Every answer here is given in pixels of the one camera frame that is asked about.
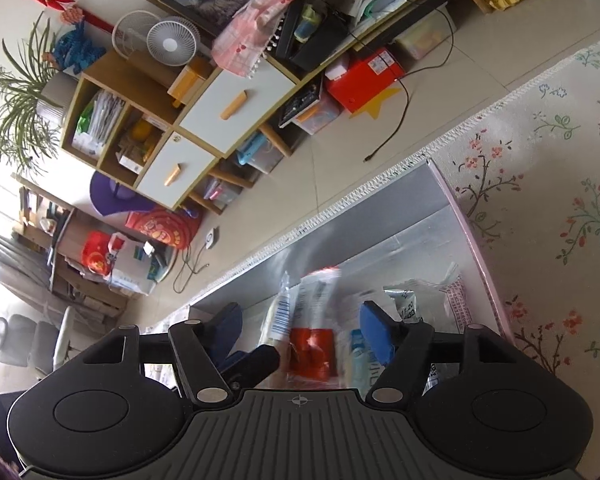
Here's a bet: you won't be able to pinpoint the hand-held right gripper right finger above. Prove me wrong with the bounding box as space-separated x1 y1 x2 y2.
360 301 523 406

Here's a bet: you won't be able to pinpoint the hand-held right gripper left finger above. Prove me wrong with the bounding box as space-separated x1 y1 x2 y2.
80 302 244 406

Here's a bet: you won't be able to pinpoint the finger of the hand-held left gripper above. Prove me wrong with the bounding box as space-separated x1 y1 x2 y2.
219 344 282 391

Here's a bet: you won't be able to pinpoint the silver blue snack packet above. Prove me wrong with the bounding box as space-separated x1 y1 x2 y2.
382 280 461 323

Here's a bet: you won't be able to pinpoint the cream white wafer packet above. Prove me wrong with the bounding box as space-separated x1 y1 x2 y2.
257 266 343 351

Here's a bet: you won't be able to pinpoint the pink cardboard box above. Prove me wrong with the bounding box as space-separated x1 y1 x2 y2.
187 157 516 391

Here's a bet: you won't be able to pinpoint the red round gift bag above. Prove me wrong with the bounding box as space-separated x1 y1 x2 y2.
125 207 201 251

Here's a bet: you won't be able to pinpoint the clear storage bin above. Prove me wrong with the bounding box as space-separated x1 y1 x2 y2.
202 175 243 216

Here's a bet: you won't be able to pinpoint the red plastic bag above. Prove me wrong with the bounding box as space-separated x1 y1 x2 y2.
80 231 118 281

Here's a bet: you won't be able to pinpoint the purple hat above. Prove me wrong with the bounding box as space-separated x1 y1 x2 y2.
89 170 153 217

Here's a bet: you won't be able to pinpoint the blue lid storage bin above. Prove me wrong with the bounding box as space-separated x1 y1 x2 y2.
237 132 286 176

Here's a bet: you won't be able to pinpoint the grey office chair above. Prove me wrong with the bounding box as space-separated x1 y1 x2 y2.
0 307 76 381

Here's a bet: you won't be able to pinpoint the clear bin black device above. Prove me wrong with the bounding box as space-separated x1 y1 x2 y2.
279 80 343 136

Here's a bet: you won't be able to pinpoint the yellow wooden box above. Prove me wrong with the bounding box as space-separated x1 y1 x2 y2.
167 57 213 106

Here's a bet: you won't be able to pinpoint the red cardboard box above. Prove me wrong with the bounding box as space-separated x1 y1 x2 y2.
325 47 406 113

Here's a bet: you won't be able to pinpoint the long wooden cabinet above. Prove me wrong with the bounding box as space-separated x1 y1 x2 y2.
60 0 486 217

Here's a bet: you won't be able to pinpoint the white desk fan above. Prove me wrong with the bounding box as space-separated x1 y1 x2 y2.
146 16 201 68

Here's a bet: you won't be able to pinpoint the black open tray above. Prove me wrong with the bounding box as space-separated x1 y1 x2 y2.
272 0 353 73

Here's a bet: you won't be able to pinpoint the pink fringed cloth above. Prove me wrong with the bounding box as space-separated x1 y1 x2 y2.
212 0 361 78

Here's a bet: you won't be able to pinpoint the clear bin yellow contents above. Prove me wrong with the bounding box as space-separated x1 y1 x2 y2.
395 10 453 61

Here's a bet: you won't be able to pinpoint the green potted plant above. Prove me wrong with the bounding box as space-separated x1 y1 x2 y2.
0 10 81 171

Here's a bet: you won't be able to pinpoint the blue knitted decoration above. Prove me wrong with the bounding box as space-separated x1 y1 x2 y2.
42 20 106 73

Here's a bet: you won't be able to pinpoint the black floor cable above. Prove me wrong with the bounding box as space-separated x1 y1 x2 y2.
172 240 212 294

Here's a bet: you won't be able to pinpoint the white drawer wooden handle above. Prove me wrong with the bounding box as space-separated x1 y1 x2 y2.
135 131 220 211
177 65 298 157

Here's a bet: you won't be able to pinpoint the thin black power cable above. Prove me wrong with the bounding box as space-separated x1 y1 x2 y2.
364 2 456 163

